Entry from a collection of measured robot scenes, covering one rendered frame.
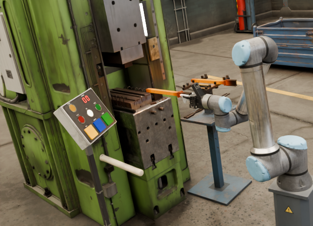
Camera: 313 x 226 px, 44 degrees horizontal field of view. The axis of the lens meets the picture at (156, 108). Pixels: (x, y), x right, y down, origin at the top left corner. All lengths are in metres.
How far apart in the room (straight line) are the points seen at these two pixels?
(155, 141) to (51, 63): 0.97
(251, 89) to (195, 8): 8.51
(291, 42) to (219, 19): 4.77
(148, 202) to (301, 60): 3.94
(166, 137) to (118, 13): 1.01
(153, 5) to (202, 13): 7.48
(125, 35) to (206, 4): 7.97
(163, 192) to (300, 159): 1.36
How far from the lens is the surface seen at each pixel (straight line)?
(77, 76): 2.71
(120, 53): 2.73
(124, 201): 3.18
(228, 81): 2.96
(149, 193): 3.07
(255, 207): 3.22
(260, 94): 2.00
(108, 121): 2.50
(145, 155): 2.92
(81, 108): 2.41
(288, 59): 6.49
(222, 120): 2.36
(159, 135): 2.97
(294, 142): 2.19
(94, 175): 2.63
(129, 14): 2.78
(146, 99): 2.90
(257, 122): 2.03
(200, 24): 10.53
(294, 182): 2.27
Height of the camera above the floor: 1.84
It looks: 19 degrees down
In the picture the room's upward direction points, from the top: 10 degrees counter-clockwise
